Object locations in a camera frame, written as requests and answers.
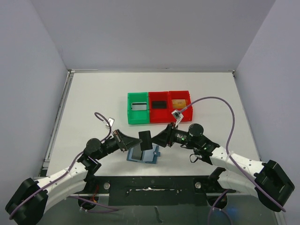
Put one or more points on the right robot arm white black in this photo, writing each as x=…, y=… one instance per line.
x=265, y=180

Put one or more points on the blue leather card holder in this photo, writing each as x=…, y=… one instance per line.
x=148, y=157

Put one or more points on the red plastic bin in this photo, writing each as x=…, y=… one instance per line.
x=159, y=115
x=181, y=94

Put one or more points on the middle red plastic bin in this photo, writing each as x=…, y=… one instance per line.
x=159, y=115

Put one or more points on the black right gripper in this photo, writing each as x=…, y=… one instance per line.
x=169, y=135

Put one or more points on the silver card in green bin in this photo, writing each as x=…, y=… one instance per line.
x=139, y=106

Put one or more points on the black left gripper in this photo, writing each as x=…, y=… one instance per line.
x=126, y=142

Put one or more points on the dark grey credit card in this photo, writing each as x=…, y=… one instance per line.
x=137, y=153

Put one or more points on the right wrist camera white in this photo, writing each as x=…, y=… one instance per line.
x=178, y=116

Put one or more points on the aluminium rail left edge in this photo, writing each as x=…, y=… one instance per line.
x=70, y=74

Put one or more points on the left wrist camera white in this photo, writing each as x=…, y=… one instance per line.
x=109, y=123

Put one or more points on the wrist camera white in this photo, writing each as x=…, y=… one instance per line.
x=178, y=116
x=109, y=123

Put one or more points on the right red plastic bin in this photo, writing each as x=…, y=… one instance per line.
x=181, y=94

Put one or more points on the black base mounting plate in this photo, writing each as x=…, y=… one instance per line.
x=154, y=190

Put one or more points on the black card in red bin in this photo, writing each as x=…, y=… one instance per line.
x=159, y=104

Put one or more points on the gold card in red bin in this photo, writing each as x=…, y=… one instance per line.
x=179, y=103

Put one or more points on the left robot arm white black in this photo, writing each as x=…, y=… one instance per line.
x=34, y=197

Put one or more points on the green plastic bin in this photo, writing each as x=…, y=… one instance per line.
x=137, y=117

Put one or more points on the black credit card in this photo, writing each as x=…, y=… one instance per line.
x=145, y=137

